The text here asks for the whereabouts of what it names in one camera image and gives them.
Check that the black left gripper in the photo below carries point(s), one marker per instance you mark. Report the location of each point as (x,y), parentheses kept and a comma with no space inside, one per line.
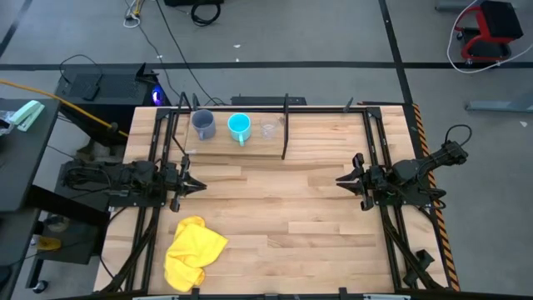
(175,181)

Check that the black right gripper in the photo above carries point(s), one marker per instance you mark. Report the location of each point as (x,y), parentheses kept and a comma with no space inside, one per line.
(377,181)

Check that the gray mug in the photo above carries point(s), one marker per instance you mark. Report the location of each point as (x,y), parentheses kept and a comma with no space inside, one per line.
(203,123)

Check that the teal mug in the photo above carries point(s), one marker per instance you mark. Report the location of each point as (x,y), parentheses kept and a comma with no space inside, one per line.
(239,125)

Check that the clear plastic cup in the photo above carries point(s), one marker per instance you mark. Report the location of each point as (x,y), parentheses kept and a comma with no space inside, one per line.
(269,127)

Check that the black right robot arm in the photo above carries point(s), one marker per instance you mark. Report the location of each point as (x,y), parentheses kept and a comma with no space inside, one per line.
(416,175)

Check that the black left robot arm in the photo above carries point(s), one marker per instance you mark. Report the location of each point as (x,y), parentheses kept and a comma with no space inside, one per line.
(125,179)

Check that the yellow cloth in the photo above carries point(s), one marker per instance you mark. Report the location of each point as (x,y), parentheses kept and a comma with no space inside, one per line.
(189,254)

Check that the yellow black hazard tape strip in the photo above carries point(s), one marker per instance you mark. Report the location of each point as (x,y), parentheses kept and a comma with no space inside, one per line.
(441,233)

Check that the black power strip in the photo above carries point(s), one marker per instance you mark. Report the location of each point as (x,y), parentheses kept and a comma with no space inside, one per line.
(268,101)

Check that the black computer tower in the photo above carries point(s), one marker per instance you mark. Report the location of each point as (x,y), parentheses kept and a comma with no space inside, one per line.
(112,89)

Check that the yellow packet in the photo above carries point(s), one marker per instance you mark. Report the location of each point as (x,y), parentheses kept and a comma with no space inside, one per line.
(48,243)

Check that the gray metal floor foot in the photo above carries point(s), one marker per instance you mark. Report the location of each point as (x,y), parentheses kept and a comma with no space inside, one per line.
(499,106)

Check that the black desk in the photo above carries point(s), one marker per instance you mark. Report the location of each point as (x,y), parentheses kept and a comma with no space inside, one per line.
(25,166)

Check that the mint green stapler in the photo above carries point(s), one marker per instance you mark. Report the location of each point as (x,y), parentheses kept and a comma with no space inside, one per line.
(27,114)

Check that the black caster wheel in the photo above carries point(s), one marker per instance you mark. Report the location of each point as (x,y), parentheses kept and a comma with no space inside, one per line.
(41,286)

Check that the red and black roller stool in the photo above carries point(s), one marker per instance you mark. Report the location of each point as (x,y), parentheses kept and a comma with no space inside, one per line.
(493,29)

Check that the black aluminium table frame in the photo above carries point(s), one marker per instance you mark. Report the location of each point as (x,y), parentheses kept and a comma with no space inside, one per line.
(387,233)

